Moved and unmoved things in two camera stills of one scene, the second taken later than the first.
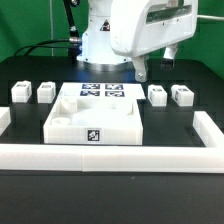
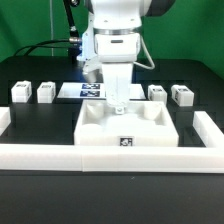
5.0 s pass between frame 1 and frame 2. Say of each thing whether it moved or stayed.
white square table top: moved
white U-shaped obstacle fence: stayed
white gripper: moved
